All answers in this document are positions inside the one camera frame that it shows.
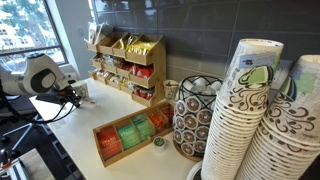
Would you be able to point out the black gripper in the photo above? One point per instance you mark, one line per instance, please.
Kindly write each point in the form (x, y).
(55, 96)

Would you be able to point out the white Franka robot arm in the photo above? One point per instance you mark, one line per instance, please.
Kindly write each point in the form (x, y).
(36, 71)

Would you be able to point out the small red creamer cup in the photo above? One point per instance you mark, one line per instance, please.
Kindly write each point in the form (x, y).
(93, 102)

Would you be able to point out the tall paper cup stack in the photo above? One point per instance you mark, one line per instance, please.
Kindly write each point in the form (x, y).
(233, 133)
(290, 133)

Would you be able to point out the sleeved paper cup stack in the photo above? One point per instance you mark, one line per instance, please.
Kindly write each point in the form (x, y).
(283, 80)

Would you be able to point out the white creamer cups pile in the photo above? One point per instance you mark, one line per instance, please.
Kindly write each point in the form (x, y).
(101, 74)

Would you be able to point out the yellow white packets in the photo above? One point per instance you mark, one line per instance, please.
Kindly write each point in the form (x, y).
(126, 84)

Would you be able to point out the white snack bags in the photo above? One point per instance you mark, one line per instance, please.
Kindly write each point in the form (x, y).
(111, 60)

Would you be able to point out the red brown packets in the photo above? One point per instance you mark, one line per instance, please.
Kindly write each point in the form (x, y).
(126, 66)

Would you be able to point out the black office chair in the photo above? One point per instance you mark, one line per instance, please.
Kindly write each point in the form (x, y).
(10, 106)

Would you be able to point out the red condiment packets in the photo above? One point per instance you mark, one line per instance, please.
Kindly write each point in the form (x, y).
(143, 71)
(144, 93)

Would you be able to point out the wrapped stirrers and straws bunch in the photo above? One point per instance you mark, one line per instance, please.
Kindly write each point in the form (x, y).
(95, 33)

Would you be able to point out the light green tea packets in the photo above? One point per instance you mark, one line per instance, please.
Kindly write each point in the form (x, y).
(143, 126)

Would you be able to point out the yellow printed packets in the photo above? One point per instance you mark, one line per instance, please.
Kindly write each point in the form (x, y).
(128, 41)

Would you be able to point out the wooden tea box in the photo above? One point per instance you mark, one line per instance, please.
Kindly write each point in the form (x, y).
(133, 152)

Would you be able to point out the bright yellow sweetener packets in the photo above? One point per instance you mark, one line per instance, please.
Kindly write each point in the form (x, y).
(141, 48)

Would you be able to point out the small orange tea packets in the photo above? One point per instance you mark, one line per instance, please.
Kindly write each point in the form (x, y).
(158, 121)

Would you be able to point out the wooden condiment organizer shelf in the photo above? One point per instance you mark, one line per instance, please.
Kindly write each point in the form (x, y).
(160, 66)

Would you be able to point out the red tea packets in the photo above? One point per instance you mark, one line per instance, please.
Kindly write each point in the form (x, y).
(168, 112)

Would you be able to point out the green lid coffee pod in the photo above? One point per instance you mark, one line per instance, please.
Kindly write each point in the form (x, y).
(159, 142)

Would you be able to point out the metal stand with black knobs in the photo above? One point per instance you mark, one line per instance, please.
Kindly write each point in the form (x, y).
(13, 170)

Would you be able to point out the white round tray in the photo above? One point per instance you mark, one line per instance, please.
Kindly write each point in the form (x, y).
(193, 173)

